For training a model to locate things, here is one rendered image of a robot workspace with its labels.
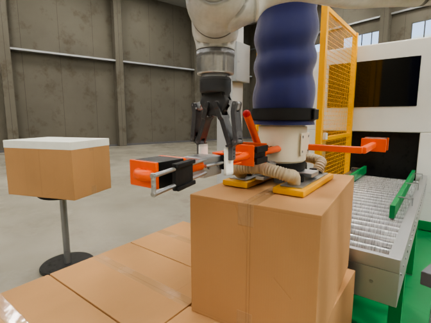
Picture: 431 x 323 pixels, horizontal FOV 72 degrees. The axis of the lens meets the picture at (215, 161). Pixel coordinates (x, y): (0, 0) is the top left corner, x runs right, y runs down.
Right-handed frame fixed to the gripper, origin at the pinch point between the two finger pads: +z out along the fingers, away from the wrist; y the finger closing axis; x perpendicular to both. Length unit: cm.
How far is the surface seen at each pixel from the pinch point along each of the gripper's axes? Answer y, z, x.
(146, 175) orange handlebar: -2.1, -0.4, 23.4
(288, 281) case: -15.1, 32.3, -12.4
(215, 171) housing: -2.8, 1.7, 3.8
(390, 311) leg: -31, 91, -113
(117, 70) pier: 1020, -204, -691
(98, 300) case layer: 47, 53, 6
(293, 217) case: -15.6, 14.6, -12.4
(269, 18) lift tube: 3, -42, -32
